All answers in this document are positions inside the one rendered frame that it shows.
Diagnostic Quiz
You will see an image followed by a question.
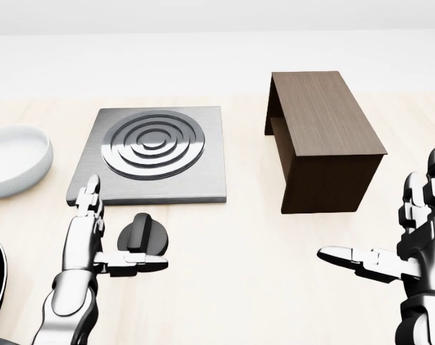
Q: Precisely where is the flat grey stove plate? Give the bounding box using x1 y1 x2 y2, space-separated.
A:
65 106 227 207

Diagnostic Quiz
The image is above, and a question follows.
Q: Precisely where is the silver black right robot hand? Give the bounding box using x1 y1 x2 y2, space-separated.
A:
316 145 435 323

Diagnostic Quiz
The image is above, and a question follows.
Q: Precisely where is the dark brown wooden shelf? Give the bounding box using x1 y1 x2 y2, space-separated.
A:
263 70 388 216

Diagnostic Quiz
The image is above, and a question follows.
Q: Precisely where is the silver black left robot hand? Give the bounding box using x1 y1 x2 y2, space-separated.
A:
40 174 170 323

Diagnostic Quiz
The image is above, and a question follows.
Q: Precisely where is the white bowl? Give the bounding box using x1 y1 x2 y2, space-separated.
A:
0 124 55 200

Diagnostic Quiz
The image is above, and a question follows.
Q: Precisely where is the round black stove knob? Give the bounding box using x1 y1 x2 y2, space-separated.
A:
117 212 170 254

